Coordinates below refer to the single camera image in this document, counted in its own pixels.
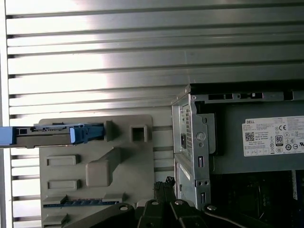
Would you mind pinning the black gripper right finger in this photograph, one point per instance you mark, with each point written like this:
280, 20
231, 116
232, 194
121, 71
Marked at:
185, 216

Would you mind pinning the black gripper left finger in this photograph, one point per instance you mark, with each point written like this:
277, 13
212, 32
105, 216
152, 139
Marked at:
152, 213

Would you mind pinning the hard disk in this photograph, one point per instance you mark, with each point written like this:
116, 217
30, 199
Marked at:
78, 136

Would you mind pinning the grey parts rack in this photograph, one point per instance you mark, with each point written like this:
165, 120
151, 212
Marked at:
133, 166

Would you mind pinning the blue RAM stick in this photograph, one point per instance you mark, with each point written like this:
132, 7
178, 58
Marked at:
78, 203

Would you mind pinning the grey power supply unit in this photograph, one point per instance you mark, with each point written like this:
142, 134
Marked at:
228, 152

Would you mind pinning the black open PC case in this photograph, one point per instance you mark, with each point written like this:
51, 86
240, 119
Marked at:
190, 133

